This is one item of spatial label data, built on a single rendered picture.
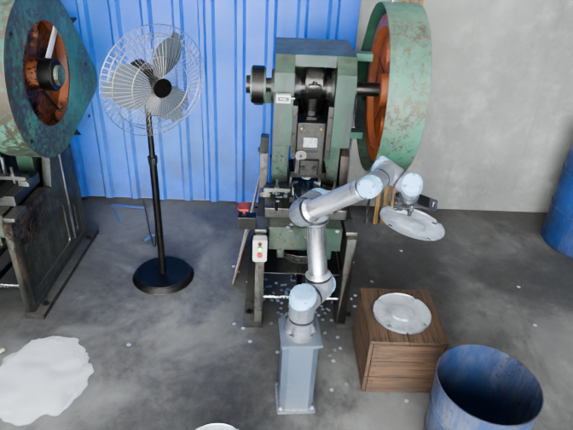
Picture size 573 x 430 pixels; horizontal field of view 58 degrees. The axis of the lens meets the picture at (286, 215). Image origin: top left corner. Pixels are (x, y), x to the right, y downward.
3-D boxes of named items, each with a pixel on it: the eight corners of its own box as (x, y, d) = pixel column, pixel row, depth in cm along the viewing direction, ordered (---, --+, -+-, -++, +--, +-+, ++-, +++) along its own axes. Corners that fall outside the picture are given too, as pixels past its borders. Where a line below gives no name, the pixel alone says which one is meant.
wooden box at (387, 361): (435, 393, 262) (449, 344, 244) (361, 391, 261) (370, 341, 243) (417, 337, 296) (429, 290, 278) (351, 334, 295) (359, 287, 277)
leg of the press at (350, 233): (355, 330, 299) (375, 194, 253) (335, 329, 299) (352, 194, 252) (338, 241, 378) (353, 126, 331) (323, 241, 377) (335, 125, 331)
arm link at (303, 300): (282, 316, 226) (284, 293, 219) (299, 300, 235) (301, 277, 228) (305, 328, 220) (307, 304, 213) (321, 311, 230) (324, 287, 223)
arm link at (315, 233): (299, 304, 234) (291, 194, 210) (316, 287, 245) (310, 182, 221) (321, 311, 228) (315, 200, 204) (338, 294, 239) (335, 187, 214)
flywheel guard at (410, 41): (411, 201, 244) (447, 20, 202) (352, 200, 243) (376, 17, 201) (376, 123, 333) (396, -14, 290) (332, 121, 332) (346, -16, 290)
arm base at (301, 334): (318, 343, 227) (320, 326, 222) (284, 344, 225) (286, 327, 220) (314, 319, 240) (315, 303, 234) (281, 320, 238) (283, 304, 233)
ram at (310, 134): (322, 177, 269) (327, 124, 253) (293, 176, 268) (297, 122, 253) (320, 163, 284) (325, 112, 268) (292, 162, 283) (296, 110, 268)
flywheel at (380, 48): (435, -20, 237) (396, 73, 305) (391, -22, 236) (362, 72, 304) (448, 116, 212) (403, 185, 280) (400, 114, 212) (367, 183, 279)
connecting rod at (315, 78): (322, 138, 260) (329, 71, 242) (298, 136, 260) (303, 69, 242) (320, 123, 278) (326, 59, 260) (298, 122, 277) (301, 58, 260)
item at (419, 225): (457, 241, 218) (458, 239, 218) (416, 205, 205) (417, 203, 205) (407, 241, 242) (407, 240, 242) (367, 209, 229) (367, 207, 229)
